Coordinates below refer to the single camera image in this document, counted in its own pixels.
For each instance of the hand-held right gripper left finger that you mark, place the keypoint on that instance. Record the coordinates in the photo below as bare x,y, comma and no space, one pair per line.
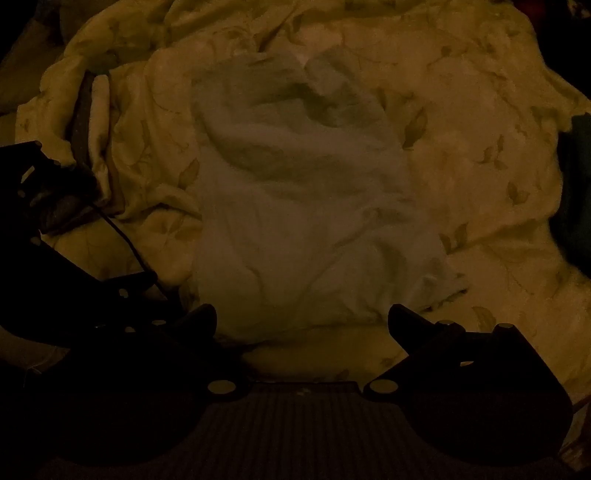
203,323

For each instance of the dark teal cloth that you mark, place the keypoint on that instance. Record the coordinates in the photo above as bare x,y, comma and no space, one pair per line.
575,194

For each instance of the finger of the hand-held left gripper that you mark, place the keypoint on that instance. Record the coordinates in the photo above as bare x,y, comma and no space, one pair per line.
106,288

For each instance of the leaf-printed cream blanket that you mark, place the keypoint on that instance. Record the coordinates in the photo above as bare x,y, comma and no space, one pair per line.
485,138

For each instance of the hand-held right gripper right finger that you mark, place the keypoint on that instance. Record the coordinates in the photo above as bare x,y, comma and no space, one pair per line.
402,323

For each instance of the white garment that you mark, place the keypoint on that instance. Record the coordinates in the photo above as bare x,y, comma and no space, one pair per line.
300,207

